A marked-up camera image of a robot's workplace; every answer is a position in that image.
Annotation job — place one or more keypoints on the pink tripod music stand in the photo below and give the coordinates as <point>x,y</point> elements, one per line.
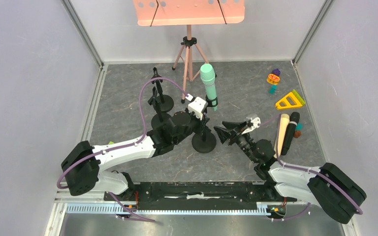
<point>188,13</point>

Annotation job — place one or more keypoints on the brown round toy piece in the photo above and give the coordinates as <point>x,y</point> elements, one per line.
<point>297,134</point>

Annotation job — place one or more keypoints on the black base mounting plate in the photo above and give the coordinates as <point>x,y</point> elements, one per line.
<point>201,195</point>

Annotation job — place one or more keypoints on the black microphone desk stand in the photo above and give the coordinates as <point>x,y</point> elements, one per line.
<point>166,102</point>

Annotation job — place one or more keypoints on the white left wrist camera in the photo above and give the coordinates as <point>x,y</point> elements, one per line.
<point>197,105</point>

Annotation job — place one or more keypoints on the yellow triangular toy block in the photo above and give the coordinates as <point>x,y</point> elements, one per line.
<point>292,100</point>

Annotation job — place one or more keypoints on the white slotted cable duct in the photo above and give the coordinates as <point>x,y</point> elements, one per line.
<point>115,208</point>

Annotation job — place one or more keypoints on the yellow microphone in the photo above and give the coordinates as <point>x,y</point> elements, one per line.
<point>282,126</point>

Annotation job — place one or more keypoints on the purple toy block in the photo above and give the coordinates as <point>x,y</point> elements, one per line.
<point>276,72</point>

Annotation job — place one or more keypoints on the black microphone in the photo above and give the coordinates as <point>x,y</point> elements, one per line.
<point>290,130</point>

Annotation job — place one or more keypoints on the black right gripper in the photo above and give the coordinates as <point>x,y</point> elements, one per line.
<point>224,134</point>

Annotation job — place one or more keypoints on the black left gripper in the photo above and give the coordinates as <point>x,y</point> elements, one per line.
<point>201,124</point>

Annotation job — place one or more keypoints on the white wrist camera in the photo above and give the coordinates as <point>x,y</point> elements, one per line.
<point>197,105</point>
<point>253,122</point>

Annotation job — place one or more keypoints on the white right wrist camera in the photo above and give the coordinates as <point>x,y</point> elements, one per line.
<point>253,122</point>

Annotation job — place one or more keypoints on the green microphone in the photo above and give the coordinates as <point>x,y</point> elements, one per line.
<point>208,76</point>

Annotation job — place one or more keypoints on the teal toy block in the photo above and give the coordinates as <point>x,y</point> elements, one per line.
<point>273,89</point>

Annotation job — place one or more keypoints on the small teal cube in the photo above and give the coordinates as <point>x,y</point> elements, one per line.
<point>299,126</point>

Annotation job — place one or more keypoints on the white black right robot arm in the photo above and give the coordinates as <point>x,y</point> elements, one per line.
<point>327,187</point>

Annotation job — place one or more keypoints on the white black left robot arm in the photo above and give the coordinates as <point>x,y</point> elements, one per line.
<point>86,167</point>

